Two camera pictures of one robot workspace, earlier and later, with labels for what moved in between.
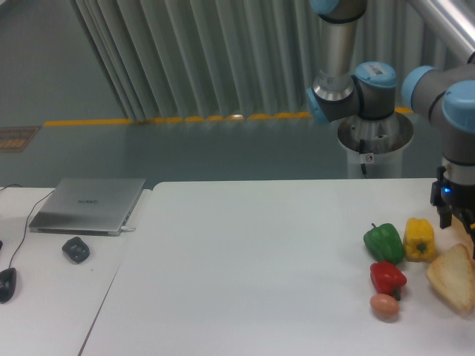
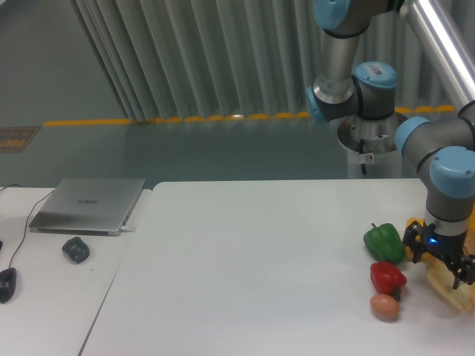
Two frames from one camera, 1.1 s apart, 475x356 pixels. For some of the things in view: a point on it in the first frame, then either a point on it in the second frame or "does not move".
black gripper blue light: [459, 198] to [448, 248]
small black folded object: [76, 250] does not move
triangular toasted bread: [453, 274] does not move
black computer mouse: [8, 278] does not move
